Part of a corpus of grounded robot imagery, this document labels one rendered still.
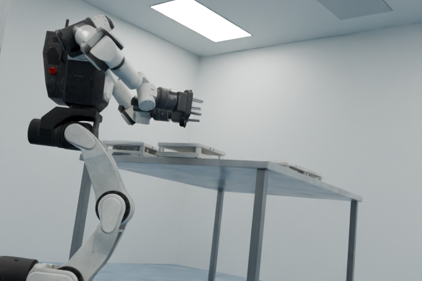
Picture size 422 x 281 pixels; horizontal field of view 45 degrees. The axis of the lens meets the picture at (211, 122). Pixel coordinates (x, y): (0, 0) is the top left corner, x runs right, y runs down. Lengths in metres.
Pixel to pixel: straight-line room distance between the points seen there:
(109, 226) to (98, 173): 0.23
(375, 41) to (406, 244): 2.21
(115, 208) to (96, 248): 0.18
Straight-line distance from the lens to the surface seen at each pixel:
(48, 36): 2.34
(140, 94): 2.02
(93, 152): 2.19
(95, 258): 2.20
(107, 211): 2.13
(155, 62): 6.77
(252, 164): 2.21
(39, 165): 5.64
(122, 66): 1.90
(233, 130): 6.70
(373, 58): 5.99
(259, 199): 2.20
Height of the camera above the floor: 0.58
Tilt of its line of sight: 11 degrees up
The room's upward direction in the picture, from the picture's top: 7 degrees clockwise
